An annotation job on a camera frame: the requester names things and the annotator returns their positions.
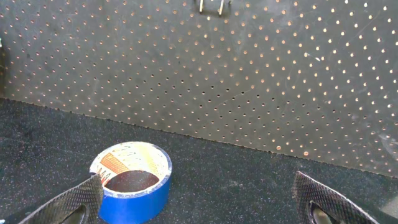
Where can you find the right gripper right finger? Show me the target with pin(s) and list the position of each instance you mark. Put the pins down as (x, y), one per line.
(323, 199)

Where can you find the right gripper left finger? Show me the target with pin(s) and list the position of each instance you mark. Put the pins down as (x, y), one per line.
(77, 202)

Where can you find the roll of blue tape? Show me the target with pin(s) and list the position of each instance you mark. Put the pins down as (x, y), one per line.
(136, 205)

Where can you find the black pegboard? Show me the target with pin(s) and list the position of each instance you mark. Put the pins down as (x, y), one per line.
(217, 77)

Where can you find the metal hook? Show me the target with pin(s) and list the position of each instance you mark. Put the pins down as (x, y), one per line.
(220, 7)

